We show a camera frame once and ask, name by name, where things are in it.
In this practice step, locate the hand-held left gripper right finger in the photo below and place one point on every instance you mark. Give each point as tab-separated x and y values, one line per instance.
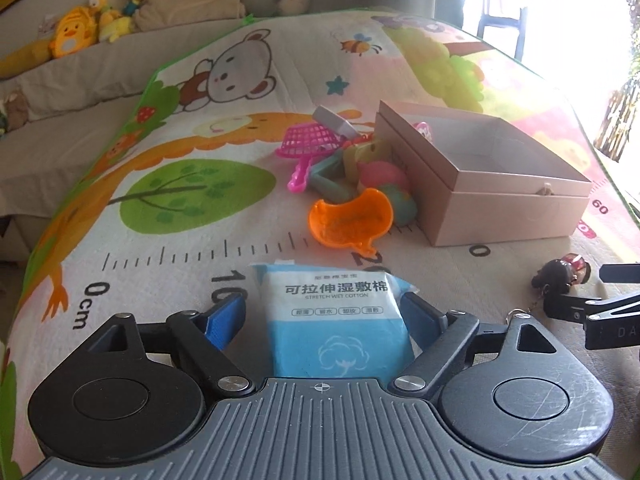
419	314

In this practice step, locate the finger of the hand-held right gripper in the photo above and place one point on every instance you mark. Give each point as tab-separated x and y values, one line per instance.
565	307
622	273

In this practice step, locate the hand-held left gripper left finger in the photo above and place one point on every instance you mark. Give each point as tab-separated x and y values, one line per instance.
227	317

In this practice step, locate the blue wet cotton packet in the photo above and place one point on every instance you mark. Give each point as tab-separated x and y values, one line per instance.
340	320

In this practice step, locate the pink cardboard box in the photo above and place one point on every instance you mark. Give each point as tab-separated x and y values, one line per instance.
500	210

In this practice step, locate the pink toy basket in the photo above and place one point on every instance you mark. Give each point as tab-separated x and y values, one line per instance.
307	140

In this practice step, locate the cartoon print play mat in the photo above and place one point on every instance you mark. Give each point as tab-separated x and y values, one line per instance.
200	240

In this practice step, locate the multicolour toy ball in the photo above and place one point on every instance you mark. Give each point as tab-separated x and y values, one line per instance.
400	205

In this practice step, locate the orange duck-shaped toy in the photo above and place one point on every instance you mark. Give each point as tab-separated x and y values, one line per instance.
345	215

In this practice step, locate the pink round toy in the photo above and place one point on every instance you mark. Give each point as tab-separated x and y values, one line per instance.
382	177

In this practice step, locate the yellow-green toy piece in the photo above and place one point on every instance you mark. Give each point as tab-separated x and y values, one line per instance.
367	152

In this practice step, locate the pink toy figure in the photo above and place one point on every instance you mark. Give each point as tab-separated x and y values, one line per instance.
423	130

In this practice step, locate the grey block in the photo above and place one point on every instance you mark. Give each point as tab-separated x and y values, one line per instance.
335	120

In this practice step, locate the beige sofa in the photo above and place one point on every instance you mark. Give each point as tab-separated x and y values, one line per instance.
75	125

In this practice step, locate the dark chair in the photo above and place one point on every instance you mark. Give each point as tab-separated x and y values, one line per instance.
502	20

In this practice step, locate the small brown plush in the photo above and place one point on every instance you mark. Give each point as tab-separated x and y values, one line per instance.
16	110

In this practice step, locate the yellow plush toy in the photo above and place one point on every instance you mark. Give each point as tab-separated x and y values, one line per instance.
114	26

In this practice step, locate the yellow chick plush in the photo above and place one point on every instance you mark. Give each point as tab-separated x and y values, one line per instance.
72	32

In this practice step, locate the long yellow plush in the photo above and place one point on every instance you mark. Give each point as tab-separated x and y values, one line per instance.
25	57

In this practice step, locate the small duck plush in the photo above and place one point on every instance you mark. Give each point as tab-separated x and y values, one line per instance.
98	2

